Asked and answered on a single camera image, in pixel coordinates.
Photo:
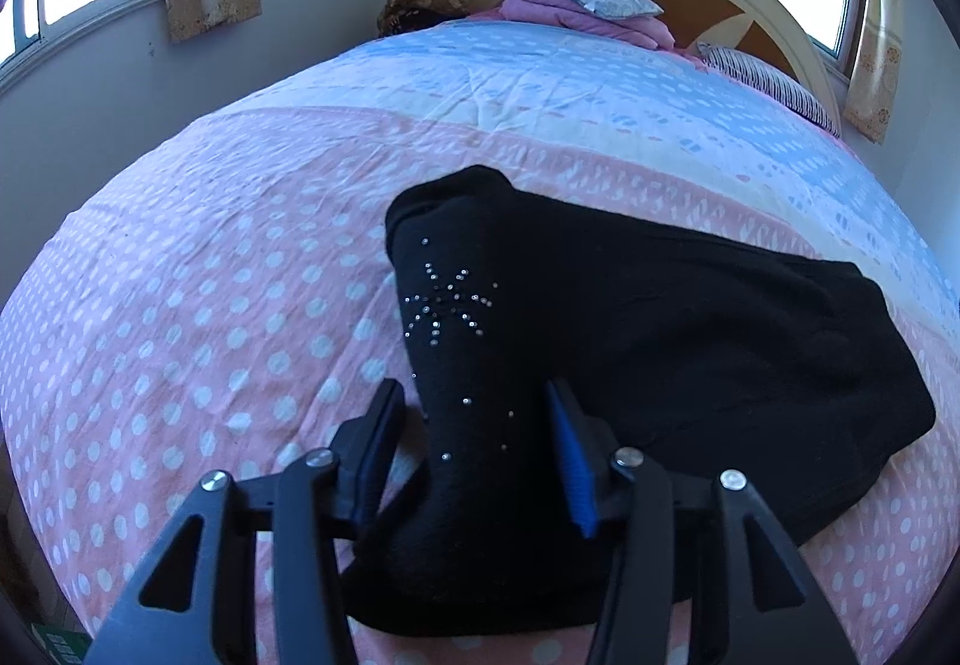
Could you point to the folded pink blanket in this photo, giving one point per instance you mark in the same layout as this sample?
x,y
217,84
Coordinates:
x,y
646,32

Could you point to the brown patterned bag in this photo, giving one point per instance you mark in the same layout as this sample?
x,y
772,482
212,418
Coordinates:
x,y
405,16

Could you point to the beige curtain right of headboard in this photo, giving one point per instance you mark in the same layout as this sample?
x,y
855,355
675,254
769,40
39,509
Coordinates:
x,y
876,68

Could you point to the striped pillow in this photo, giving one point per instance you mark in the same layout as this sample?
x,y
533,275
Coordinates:
x,y
768,80

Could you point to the pink polka dot bedspread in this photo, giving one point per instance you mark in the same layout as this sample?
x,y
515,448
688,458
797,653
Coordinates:
x,y
224,302

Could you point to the black knit pants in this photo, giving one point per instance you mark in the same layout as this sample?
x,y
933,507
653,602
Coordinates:
x,y
701,352

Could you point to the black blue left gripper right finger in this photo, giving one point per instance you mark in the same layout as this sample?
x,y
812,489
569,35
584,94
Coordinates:
x,y
754,599

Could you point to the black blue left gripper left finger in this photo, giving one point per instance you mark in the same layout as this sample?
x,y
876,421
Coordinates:
x,y
192,599

